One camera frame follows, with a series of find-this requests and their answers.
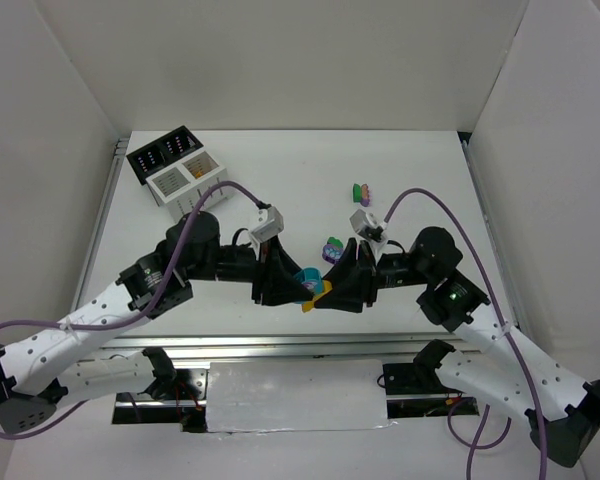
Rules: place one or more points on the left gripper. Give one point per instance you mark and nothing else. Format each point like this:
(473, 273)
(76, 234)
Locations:
(258, 279)

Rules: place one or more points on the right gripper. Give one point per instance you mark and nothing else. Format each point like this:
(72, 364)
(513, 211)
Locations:
(368, 279)

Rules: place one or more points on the teal flower lego brick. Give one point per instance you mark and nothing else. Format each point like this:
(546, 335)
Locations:
(311, 279)

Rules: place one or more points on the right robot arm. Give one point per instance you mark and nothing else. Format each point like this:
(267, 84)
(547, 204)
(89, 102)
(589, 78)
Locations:
(559, 407)

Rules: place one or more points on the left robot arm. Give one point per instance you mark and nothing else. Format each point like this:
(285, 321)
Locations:
(52, 368)

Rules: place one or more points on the purple lotus lego brick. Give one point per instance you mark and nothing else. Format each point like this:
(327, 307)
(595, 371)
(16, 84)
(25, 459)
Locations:
(332, 253)

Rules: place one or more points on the green lego behind lotus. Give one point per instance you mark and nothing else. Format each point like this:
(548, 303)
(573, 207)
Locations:
(335, 242)

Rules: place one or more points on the white foam board front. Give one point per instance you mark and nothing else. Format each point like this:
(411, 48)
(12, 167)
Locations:
(298, 395)

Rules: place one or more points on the white slotted container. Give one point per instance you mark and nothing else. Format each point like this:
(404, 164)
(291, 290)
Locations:
(177, 190)

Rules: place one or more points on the black slotted container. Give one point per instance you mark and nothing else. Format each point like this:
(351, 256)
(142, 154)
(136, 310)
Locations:
(162, 152)

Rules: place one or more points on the aluminium table rail front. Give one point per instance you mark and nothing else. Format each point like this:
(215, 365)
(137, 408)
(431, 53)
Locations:
(228, 348)

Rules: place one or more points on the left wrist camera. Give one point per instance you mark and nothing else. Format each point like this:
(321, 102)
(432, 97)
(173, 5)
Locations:
(265, 225)

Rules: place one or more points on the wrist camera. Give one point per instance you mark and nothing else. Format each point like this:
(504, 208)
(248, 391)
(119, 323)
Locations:
(265, 225)
(369, 228)

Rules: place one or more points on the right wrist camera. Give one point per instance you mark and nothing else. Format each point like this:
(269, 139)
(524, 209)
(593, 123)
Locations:
(369, 228)

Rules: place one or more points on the aluminium rail right side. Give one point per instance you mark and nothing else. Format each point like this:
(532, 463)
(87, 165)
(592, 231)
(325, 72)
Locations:
(509, 293)

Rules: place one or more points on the aluminium rail left side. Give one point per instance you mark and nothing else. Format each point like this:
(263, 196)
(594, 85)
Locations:
(120, 149)

